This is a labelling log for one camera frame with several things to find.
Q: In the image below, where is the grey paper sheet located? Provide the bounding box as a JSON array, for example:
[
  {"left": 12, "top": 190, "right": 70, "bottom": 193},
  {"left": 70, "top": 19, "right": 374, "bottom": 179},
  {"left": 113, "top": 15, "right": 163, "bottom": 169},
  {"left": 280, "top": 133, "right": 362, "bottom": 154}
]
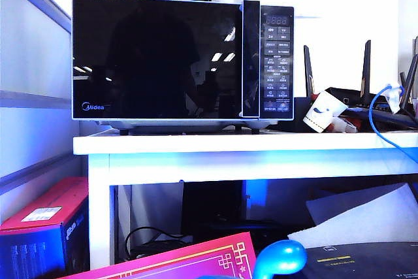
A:
[{"left": 306, "top": 182, "right": 408, "bottom": 227}]

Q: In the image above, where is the blue network cable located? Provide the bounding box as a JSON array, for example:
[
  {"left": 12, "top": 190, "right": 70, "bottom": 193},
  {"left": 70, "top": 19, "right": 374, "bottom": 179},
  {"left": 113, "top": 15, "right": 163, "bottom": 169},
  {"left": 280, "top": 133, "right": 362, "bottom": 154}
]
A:
[{"left": 368, "top": 82, "right": 418, "bottom": 164}]

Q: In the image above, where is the red and black cardboard box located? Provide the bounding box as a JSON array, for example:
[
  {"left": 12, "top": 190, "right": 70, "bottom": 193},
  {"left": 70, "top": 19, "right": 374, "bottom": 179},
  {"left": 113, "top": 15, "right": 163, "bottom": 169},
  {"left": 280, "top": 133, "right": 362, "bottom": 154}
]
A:
[{"left": 0, "top": 176, "right": 89, "bottom": 279}]

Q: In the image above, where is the glossy blue rounded object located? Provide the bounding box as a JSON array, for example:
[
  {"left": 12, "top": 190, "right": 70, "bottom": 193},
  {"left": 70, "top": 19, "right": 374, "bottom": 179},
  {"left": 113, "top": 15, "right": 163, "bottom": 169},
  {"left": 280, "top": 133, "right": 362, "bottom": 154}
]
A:
[{"left": 253, "top": 239, "right": 308, "bottom": 279}]

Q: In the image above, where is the thin black power cable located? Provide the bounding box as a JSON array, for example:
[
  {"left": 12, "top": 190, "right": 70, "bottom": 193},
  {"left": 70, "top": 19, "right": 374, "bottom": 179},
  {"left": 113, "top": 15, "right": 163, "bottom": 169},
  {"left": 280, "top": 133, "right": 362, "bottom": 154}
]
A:
[{"left": 125, "top": 225, "right": 187, "bottom": 260}]

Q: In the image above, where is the black router with antennas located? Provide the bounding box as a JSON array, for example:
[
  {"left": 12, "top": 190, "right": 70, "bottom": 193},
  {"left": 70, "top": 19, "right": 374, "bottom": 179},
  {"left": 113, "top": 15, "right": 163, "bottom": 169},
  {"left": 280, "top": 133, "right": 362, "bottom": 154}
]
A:
[{"left": 293, "top": 39, "right": 418, "bottom": 131}]

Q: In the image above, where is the white paper cup blue print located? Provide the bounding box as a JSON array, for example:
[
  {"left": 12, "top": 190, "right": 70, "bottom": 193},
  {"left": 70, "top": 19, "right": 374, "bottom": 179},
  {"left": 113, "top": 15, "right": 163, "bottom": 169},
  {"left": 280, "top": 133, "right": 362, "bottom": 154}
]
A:
[{"left": 302, "top": 90, "right": 349, "bottom": 133}]

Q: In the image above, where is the silver Midea microwave oven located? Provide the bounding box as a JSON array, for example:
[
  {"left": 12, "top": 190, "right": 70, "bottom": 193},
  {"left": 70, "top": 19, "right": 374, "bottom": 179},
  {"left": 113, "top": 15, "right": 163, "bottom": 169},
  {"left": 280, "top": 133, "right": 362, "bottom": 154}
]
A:
[{"left": 72, "top": 0, "right": 295, "bottom": 136}]

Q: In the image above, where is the black glass microwave door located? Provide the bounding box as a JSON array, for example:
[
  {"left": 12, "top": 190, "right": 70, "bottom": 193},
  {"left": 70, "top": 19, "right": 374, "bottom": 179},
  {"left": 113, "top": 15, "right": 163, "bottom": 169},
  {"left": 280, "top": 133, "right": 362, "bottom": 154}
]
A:
[{"left": 72, "top": 0, "right": 261, "bottom": 120}]

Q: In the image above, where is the white tag on cable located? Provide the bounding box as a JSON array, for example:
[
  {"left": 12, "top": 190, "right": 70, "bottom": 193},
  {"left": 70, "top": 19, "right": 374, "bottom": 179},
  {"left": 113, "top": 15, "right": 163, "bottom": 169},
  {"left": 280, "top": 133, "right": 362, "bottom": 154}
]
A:
[{"left": 385, "top": 81, "right": 403, "bottom": 115}]

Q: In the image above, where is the small red white package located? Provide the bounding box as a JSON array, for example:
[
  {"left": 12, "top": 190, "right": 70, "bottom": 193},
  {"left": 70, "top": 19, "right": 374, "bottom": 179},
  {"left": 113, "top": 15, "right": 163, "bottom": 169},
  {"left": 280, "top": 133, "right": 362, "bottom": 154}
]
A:
[{"left": 326, "top": 114, "right": 362, "bottom": 133}]

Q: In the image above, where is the white paper sheet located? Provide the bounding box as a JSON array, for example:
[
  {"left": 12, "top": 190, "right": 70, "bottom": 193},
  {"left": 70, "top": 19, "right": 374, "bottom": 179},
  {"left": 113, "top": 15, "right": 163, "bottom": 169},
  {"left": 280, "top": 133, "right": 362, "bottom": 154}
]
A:
[{"left": 287, "top": 183, "right": 418, "bottom": 249}]

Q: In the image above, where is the grey partition frame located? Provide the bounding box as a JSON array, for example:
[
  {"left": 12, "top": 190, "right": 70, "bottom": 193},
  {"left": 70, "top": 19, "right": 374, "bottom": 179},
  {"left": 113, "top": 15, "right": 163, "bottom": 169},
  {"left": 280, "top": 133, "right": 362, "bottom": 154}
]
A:
[{"left": 0, "top": 0, "right": 81, "bottom": 195}]

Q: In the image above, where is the black computer case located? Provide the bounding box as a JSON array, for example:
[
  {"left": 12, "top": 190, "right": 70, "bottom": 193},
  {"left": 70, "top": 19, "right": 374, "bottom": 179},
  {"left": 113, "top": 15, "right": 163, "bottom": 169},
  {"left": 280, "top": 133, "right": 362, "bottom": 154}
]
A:
[{"left": 181, "top": 179, "right": 291, "bottom": 254}]

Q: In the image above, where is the white table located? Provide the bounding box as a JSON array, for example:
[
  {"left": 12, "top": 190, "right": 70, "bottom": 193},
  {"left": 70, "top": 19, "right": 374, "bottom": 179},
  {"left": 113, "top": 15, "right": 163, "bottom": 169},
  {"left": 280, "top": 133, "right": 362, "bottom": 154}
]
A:
[{"left": 72, "top": 130, "right": 418, "bottom": 270}]

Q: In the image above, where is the magenta box gold pattern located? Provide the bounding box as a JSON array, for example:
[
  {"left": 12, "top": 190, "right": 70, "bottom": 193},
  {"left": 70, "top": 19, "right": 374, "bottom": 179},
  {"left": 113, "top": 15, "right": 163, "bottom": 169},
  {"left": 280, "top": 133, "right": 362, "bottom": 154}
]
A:
[{"left": 58, "top": 231, "right": 257, "bottom": 279}]

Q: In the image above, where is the black box yellow print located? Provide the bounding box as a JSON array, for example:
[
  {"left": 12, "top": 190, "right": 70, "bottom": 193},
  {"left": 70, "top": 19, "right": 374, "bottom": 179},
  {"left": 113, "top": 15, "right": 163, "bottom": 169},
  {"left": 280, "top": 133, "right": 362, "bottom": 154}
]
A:
[{"left": 293, "top": 241, "right": 418, "bottom": 279}]

